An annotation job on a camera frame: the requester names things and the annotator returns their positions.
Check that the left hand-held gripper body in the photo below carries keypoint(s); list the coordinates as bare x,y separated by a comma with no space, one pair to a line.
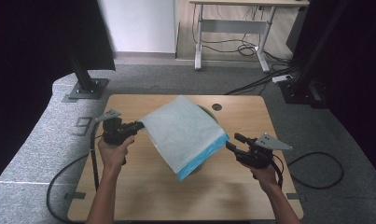
114,133

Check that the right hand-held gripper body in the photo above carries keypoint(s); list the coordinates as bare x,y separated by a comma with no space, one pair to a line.
257,158

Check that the green plastic bin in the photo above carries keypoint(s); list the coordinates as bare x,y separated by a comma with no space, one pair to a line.
209,112

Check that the white trash bag blue band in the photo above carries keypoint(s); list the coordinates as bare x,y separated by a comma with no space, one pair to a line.
182,133

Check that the person's right hand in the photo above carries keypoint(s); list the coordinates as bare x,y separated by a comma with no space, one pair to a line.
266,179

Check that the person's left hand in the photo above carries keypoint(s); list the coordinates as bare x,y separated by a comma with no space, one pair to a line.
112,158

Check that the dark round table grommet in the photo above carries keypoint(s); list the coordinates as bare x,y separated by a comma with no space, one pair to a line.
216,107

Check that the black metal stand square base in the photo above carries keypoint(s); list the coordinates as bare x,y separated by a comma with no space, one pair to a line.
86,88

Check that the white power strip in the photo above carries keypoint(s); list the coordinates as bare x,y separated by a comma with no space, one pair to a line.
282,78

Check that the black metal stand dark base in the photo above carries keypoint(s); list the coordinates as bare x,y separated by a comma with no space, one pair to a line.
300,91

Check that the black curtain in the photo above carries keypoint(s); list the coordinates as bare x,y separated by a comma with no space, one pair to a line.
356,62
20,46

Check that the white desk with metal frame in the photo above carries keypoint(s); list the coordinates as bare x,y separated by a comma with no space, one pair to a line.
232,26

